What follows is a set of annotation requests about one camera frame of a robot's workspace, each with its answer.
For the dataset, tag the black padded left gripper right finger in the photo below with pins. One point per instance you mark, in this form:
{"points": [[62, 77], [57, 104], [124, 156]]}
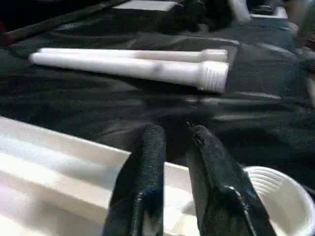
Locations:
{"points": [[221, 196]]}

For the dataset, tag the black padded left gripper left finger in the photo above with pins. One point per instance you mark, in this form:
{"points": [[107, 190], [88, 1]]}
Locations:
{"points": [[142, 184]]}

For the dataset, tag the black mat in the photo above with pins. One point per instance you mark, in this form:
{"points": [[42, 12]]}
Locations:
{"points": [[98, 103]]}

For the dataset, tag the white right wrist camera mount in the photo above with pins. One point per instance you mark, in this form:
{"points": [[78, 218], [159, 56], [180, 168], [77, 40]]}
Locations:
{"points": [[246, 12]]}

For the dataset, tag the white plastic table top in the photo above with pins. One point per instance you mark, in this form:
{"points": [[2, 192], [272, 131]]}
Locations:
{"points": [[61, 184]]}

